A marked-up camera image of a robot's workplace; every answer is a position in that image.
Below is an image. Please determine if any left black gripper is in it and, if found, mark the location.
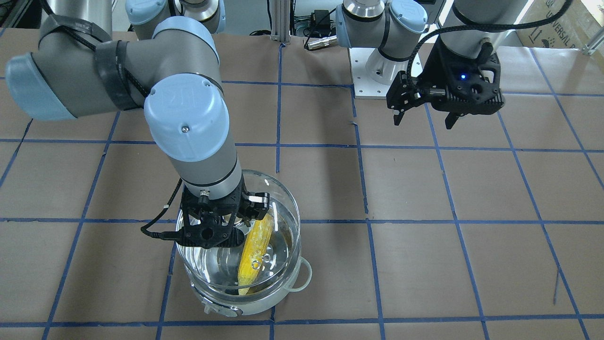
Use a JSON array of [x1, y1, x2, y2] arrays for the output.
[[386, 38, 504, 130]]

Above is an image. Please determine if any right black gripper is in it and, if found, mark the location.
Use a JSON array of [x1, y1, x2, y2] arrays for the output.
[[177, 182, 270, 249]]

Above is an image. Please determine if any yellow corn cob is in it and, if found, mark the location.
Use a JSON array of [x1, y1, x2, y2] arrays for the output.
[[237, 213, 275, 296]]

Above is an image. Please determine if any glass pot lid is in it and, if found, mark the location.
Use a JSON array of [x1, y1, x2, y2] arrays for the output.
[[177, 170, 300, 296]]

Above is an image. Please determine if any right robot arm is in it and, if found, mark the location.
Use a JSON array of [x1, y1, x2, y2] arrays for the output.
[[6, 0, 269, 249]]

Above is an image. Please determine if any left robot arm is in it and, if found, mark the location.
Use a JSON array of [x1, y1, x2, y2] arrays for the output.
[[334, 0, 572, 129]]

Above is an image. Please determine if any white steel cooking pot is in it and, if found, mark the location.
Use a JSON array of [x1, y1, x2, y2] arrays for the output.
[[178, 198, 313, 317]]

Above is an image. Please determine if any silver metal connector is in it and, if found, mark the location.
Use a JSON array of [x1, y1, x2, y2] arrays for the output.
[[304, 36, 338, 51]]

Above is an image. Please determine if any cardboard box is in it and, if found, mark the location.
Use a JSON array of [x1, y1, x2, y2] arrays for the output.
[[516, 0, 603, 48]]

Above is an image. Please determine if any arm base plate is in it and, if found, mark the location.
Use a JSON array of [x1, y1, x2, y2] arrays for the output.
[[349, 48, 409, 100]]

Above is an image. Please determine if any aluminium frame post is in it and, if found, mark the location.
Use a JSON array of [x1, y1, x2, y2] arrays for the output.
[[269, 0, 293, 45]]

